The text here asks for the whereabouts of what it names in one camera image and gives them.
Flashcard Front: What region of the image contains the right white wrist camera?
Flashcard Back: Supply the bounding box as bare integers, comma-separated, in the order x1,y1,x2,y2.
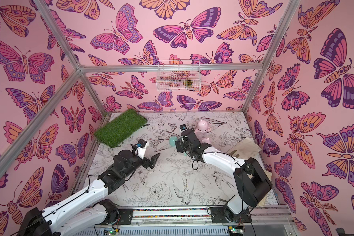
180,124,189,136

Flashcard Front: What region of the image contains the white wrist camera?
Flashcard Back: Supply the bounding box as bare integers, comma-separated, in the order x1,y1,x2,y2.
180,124,189,136
135,139,149,159

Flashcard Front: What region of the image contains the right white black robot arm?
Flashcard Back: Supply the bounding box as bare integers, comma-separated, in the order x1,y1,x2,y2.
175,124,272,222

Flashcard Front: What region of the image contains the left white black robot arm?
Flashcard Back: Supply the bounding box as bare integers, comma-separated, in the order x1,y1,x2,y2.
16,150,160,236

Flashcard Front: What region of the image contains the green artificial grass mat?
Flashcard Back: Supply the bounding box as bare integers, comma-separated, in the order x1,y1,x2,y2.
94,109,148,148

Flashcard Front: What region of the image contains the white wire basket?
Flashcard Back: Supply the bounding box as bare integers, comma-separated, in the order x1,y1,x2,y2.
154,59,202,92

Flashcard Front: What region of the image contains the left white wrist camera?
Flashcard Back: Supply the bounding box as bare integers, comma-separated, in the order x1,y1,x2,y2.
135,139,149,159

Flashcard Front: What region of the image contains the beige work glove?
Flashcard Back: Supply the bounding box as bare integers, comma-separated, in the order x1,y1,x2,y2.
227,137,261,160

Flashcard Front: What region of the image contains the green object in basket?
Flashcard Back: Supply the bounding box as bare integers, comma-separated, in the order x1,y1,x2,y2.
183,79,193,90

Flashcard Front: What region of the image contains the pink bottle cap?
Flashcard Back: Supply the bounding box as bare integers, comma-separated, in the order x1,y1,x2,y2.
201,138,211,145
196,119,211,133

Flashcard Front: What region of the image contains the tan wooden board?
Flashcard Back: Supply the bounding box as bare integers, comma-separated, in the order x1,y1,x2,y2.
258,170,272,207

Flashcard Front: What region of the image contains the teal bottle cap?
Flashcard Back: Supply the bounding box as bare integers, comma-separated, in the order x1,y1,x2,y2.
169,136,178,147

